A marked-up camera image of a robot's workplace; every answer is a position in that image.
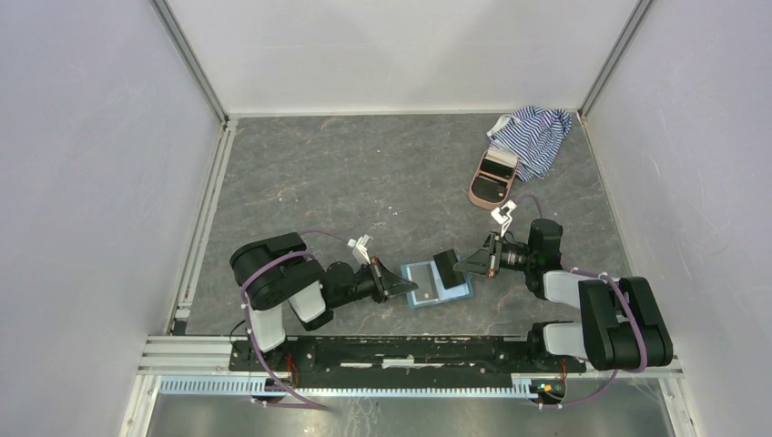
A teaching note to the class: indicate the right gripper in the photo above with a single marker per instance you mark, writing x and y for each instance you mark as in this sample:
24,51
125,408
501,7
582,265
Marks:
483,261

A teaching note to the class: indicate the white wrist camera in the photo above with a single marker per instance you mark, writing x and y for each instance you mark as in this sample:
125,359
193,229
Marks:
502,215
359,249

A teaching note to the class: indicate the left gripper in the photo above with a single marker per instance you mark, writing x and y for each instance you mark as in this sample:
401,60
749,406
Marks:
387,283

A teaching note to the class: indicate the light blue cable duct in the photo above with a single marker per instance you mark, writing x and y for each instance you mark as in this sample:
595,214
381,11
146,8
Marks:
259,386

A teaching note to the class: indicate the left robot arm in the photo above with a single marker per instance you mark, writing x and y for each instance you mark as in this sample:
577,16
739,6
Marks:
281,269

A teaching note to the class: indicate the pink card box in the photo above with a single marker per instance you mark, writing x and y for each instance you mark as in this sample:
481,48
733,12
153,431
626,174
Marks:
492,181

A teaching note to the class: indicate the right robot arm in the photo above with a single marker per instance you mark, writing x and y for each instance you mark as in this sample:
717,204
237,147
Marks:
620,328

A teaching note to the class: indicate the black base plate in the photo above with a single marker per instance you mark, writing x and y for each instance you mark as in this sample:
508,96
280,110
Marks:
403,362

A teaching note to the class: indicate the striped blue white cloth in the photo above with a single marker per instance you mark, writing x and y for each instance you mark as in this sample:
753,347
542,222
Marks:
534,135

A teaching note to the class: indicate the aluminium frame rail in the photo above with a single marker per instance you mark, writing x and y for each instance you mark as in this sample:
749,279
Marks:
210,356

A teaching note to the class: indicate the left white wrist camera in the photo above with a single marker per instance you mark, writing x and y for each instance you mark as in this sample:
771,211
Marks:
359,249

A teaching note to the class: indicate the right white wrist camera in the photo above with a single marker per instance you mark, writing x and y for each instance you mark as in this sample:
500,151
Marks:
502,215

